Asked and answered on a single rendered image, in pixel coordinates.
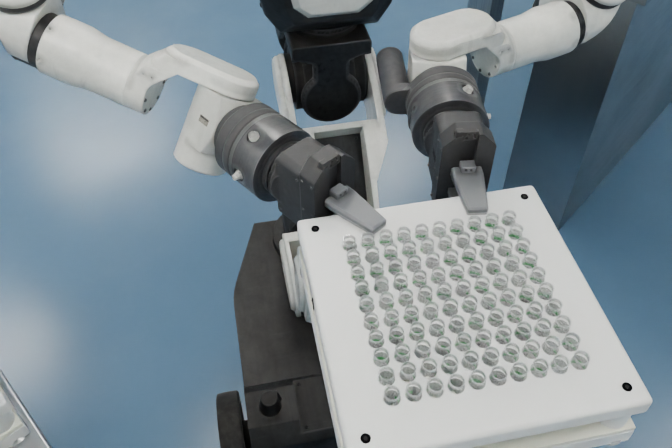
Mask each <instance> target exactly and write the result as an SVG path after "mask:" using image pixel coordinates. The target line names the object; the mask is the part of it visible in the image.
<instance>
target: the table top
mask: <svg viewBox="0 0 672 448"><path fill-rule="evenodd" d="M0 386H1V388H2V389H3V391H4V393H5V394H6V396H7V397H8V399H9V400H10V402H11V403H12V405H13V407H14V408H15V410H16V411H17V413H18V414H19V416H20V417H21V419H22V420H23V421H24V422H25V423H26V425H27V427H28V430H29V431H30V433H29V434H28V435H26V437H25V438H24V439H23V441H21V442H20V443H19V444H17V445H14V446H10V447H9V448H52V447H51V445H50V444H49V442H48V441H47V439H46V438H45V436H44V435H43V433H42V432H41V430H40V428H39V427H38V425H37V424H36V422H35V421H34V419H33V418H32V416H31V415H30V413H29V412H28V410H27V409H26V407H25V405H24V404H23V402H22V401H21V399H20V398H19V396H18V395H17V393H16V392H15V390H14V389H13V387H12V386H11V384H10V382H9V381H8V379H7V378H6V376H5V375H4V373H3V372H2V370H1V369H0Z"/></svg>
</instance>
